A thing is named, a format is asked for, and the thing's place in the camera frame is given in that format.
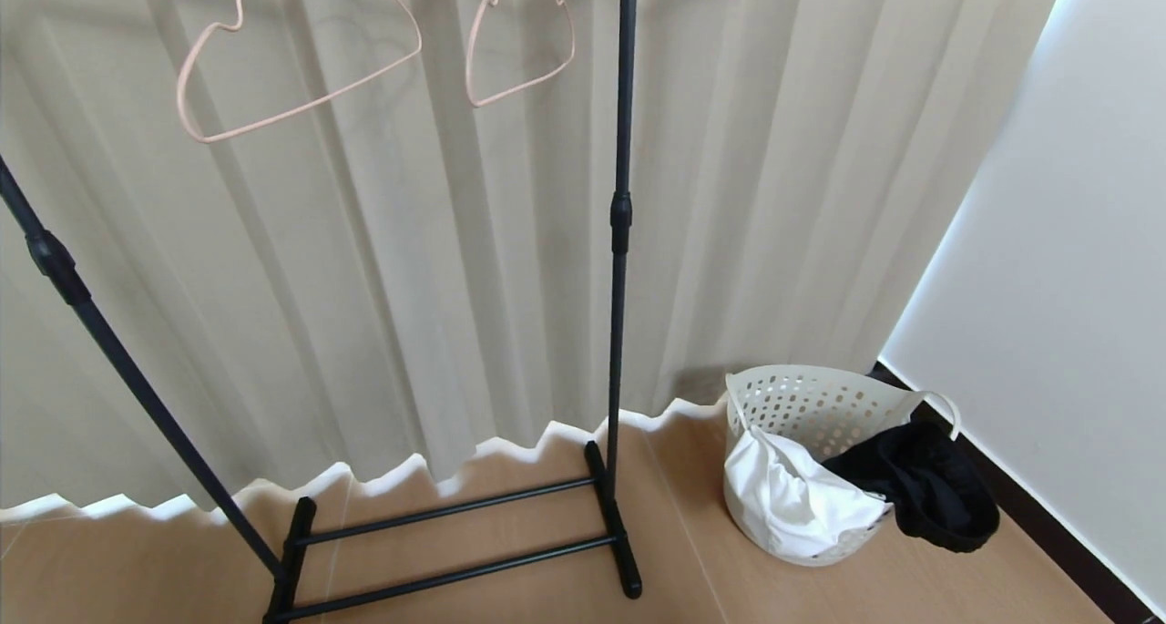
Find pink clothes hanger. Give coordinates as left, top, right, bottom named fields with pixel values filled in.
left=176, top=0, right=424, bottom=144
left=465, top=0, right=577, bottom=108

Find black shorts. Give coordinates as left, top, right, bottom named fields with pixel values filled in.
left=823, top=421, right=1001, bottom=554

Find black clothes rack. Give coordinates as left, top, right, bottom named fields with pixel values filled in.
left=0, top=0, right=644, bottom=624

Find white laundry basket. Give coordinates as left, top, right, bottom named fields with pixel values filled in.
left=724, top=364, right=963, bottom=568

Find beige curtain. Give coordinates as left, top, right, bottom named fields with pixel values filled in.
left=0, top=0, right=1067, bottom=525

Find white garment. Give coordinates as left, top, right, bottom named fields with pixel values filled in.
left=724, top=426, right=890, bottom=559

